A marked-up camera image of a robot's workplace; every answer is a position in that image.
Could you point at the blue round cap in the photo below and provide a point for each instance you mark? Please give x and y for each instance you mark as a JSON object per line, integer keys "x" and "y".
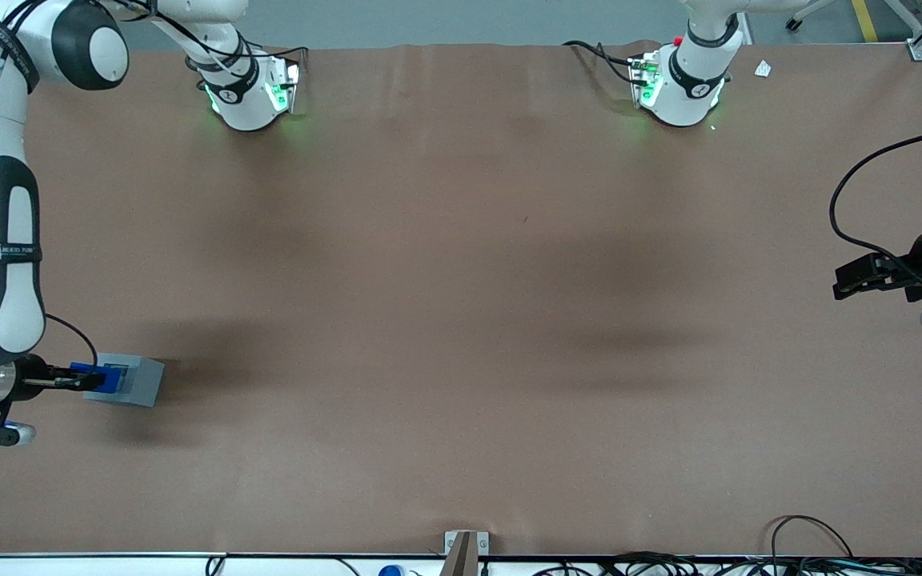
{"x": 390, "y": 571}

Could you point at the white table edge rail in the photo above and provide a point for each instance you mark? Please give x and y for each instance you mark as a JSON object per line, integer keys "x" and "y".
{"x": 85, "y": 565}

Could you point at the white paper scrap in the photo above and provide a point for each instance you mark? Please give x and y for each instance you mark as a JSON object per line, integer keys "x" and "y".
{"x": 763, "y": 69}

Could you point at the blue plastic part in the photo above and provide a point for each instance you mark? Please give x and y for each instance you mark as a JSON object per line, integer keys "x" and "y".
{"x": 113, "y": 382}

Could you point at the gray square base block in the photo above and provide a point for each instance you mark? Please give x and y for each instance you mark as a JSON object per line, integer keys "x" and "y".
{"x": 145, "y": 382}

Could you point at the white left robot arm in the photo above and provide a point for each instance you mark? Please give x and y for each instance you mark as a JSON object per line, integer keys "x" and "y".
{"x": 689, "y": 92}

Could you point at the metal mounting bracket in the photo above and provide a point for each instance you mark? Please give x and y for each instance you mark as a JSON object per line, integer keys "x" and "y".
{"x": 450, "y": 542}

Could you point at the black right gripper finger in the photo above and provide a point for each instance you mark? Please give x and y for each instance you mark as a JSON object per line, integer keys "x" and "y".
{"x": 69, "y": 386}
{"x": 81, "y": 374}

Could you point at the brown table cover sheet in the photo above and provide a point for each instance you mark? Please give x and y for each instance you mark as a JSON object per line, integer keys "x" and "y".
{"x": 461, "y": 320}

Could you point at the white chair leg caster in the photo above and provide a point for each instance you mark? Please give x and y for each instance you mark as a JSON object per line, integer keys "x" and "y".
{"x": 809, "y": 10}

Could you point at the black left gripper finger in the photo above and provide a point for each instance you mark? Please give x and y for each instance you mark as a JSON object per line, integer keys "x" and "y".
{"x": 861, "y": 268}
{"x": 861, "y": 290}

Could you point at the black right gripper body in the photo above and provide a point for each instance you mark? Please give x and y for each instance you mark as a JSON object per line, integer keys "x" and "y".
{"x": 31, "y": 376}

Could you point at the grey table edge bracket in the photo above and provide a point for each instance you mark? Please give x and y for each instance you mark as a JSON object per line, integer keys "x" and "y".
{"x": 461, "y": 560}

